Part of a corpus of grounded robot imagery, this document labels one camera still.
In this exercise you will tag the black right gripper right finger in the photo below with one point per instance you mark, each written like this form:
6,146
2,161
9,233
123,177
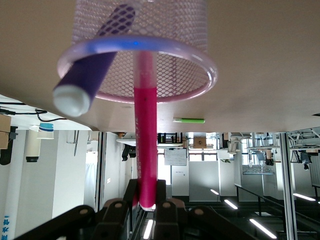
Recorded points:
170,220

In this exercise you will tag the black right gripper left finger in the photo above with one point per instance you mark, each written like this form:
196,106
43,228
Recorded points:
115,217

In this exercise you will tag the pink highlighter pen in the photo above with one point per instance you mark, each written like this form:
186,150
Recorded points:
146,140

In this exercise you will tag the purple marker pen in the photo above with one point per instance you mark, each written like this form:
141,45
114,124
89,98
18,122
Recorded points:
87,77

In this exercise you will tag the long ceiling light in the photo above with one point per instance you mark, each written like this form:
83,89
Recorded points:
148,229
230,204
214,192
262,228
303,196

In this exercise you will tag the white whiteboard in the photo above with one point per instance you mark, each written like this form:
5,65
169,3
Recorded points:
175,157

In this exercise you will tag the small brown cardboard box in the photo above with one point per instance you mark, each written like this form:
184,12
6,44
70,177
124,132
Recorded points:
200,142

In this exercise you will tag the green highlighter pen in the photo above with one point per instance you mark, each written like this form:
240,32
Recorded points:
190,120

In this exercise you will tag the white pillar with blue characters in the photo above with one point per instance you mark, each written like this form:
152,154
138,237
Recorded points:
12,200

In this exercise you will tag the cream cylinder with black end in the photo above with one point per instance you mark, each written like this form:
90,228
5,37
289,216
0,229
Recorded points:
33,147

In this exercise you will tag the blue striped paper cup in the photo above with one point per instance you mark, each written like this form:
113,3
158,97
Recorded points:
46,131

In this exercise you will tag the white plastic cup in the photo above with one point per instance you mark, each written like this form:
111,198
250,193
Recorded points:
175,37

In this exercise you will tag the aluminium frame post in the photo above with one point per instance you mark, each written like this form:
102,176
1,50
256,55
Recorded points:
287,187

